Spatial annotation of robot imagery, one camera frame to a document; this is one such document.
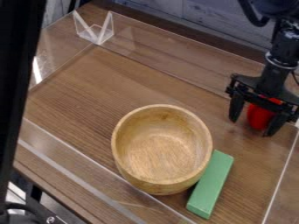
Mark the red plush strawberry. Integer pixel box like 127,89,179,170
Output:
247,103,277,130

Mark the black metal table mount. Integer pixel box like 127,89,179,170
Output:
26,184,68,224

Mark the black cable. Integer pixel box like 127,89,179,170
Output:
4,201,39,224

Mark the black foreground pole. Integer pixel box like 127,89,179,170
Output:
0,0,47,224

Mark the wooden bowl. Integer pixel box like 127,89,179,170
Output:
111,104,212,195

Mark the clear acrylic corner bracket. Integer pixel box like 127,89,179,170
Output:
72,11,115,46

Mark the clear acrylic front wall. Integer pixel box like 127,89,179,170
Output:
15,120,195,224

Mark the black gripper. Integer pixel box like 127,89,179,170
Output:
226,73,299,137

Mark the green rectangular block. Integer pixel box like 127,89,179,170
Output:
186,150,234,220

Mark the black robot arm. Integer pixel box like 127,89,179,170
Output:
226,0,299,137

